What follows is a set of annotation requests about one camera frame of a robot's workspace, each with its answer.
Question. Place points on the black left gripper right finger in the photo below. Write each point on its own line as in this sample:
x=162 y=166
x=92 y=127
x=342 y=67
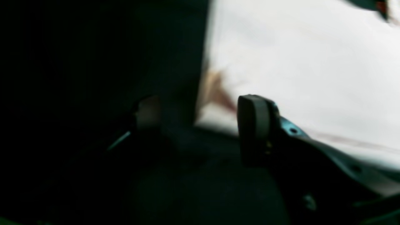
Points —
x=320 y=185

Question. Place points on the light pink T-shirt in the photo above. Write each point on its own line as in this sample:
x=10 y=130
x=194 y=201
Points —
x=331 y=66

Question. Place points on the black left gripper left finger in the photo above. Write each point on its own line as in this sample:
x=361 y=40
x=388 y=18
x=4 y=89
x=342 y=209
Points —
x=100 y=177

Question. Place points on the black table cloth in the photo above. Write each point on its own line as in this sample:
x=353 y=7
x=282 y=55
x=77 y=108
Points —
x=71 y=70

